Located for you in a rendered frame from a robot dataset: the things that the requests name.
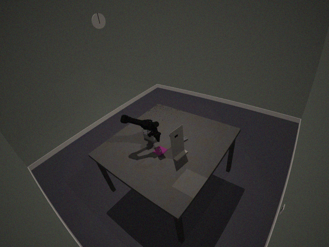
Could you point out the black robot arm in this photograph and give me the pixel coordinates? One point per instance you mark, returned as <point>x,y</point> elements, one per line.
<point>145,124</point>

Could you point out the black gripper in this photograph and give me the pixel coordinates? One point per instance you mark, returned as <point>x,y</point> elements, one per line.
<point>156,134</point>

